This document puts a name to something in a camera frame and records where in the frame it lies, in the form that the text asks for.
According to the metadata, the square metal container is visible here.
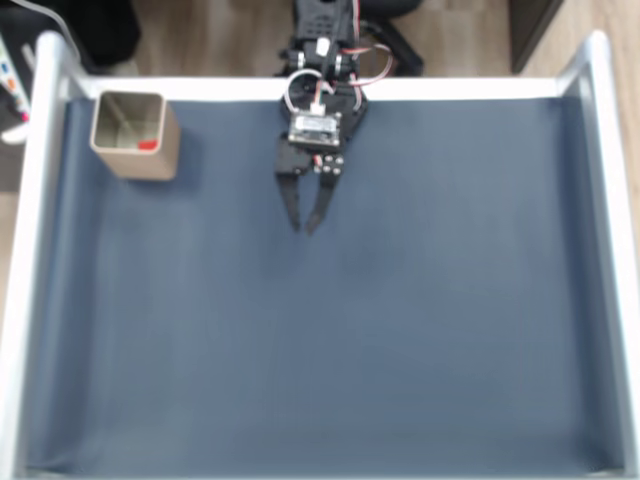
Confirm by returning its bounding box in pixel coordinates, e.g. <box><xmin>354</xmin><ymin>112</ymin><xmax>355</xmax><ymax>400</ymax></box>
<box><xmin>88</xmin><ymin>91</ymin><xmax>181</xmax><ymax>182</ymax></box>

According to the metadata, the black office chair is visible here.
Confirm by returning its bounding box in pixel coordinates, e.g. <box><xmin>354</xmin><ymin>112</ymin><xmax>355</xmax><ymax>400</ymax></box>
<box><xmin>359</xmin><ymin>0</ymin><xmax>426</xmax><ymax>77</ymax></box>

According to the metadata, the dark blue table mat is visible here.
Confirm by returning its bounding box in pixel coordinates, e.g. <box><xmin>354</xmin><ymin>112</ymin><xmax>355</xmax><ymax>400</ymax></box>
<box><xmin>24</xmin><ymin>97</ymin><xmax>626</xmax><ymax>474</ymax></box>

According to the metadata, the dark cabinet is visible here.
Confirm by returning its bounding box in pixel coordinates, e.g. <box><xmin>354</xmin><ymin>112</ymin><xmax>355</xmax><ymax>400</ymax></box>
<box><xmin>509</xmin><ymin>0</ymin><xmax>567</xmax><ymax>75</ymax></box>

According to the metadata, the white power strip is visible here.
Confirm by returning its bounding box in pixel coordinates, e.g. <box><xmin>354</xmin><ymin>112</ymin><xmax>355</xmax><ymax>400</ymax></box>
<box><xmin>0</xmin><ymin>39</ymin><xmax>34</xmax><ymax>146</ymax></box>

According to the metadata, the camera board with black bracket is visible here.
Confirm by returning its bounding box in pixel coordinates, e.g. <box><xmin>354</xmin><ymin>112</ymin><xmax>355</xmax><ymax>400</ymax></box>
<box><xmin>287</xmin><ymin>112</ymin><xmax>344</xmax><ymax>151</ymax></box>

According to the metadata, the red white arm servo cable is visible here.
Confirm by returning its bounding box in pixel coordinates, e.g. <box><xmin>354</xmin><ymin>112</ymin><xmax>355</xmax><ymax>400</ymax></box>
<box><xmin>348</xmin><ymin>42</ymin><xmax>397</xmax><ymax>87</ymax></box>

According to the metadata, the white power cable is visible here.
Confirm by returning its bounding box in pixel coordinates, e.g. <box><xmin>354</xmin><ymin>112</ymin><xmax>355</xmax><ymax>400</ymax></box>
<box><xmin>9</xmin><ymin>0</ymin><xmax>71</xmax><ymax>51</ymax></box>

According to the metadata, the white metal table frame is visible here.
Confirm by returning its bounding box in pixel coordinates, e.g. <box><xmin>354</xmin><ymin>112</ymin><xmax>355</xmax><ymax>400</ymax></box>
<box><xmin>0</xmin><ymin>29</ymin><xmax>640</xmax><ymax>480</ymax></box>

